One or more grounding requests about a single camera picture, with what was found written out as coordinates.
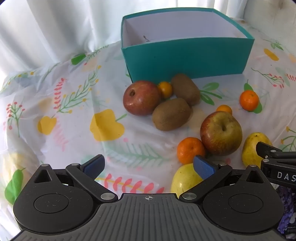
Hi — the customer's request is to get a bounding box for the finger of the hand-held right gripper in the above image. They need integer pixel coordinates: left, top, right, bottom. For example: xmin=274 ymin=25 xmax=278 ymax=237
xmin=256 ymin=141 xmax=296 ymax=186

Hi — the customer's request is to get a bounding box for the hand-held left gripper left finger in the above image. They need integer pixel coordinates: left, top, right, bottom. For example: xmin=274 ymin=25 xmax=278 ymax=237
xmin=34 ymin=154 xmax=119 ymax=202

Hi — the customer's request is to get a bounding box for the floral plastic tablecloth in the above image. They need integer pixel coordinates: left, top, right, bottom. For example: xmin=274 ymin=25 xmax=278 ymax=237
xmin=0 ymin=20 xmax=296 ymax=241

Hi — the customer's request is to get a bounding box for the small orange tangerine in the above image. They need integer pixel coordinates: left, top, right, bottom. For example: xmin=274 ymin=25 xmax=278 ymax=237
xmin=216 ymin=105 xmax=233 ymax=115

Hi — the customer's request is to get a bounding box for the teal cardboard box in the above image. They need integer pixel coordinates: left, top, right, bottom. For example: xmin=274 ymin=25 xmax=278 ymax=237
xmin=120 ymin=8 xmax=255 ymax=83

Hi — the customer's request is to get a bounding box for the yellow pear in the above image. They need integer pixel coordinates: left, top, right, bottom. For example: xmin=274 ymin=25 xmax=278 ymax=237
xmin=170 ymin=163 xmax=204 ymax=193
xmin=242 ymin=132 xmax=273 ymax=169

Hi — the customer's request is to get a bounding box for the yellow red apple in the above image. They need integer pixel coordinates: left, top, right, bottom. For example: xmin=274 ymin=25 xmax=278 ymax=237
xmin=200 ymin=111 xmax=243 ymax=156

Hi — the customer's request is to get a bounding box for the purple patterned cloth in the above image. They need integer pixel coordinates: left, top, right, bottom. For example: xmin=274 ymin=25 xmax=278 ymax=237
xmin=276 ymin=183 xmax=296 ymax=241

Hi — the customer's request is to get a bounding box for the small orange kumquat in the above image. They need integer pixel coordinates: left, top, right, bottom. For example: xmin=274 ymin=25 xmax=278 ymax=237
xmin=158 ymin=81 xmax=173 ymax=99

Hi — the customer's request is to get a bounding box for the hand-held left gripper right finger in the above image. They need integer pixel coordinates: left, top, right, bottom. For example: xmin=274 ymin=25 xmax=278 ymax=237
xmin=179 ymin=155 xmax=270 ymax=202

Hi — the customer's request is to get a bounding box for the brown kiwi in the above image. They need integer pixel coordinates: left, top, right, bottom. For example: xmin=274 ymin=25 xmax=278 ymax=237
xmin=171 ymin=74 xmax=201 ymax=107
xmin=152 ymin=98 xmax=192 ymax=131

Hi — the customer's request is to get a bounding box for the white curtain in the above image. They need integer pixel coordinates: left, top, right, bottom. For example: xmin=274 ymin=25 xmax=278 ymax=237
xmin=0 ymin=0 xmax=245 ymax=72

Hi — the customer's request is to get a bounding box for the dark red apple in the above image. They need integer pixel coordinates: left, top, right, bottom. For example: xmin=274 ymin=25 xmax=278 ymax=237
xmin=123 ymin=80 xmax=162 ymax=116

